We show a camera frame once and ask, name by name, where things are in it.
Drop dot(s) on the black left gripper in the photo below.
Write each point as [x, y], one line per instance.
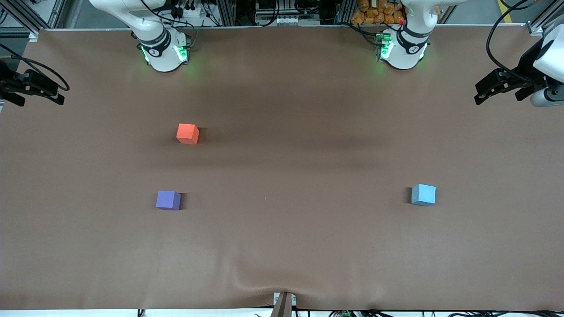
[527, 67]

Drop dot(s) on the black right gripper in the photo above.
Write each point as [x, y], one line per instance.
[5, 83]

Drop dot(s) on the light blue foam block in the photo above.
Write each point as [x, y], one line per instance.
[424, 194]

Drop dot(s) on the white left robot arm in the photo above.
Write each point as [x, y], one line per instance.
[403, 55]

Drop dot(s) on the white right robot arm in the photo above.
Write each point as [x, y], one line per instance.
[163, 57]

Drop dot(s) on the orange foam block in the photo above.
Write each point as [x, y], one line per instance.
[187, 132]

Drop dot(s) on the purple foam block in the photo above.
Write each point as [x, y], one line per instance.
[167, 200]

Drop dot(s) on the bag of orange items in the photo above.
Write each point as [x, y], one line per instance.
[374, 11]

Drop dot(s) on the power strip with black plugs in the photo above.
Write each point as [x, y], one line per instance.
[189, 11]

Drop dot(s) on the brown table cloth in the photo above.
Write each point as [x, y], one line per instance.
[308, 176]

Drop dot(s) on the white power strip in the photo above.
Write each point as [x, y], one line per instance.
[286, 20]

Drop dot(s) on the green terminal connector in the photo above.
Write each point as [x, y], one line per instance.
[346, 314]

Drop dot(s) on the aluminium frame profile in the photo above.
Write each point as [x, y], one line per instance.
[535, 28]
[33, 33]

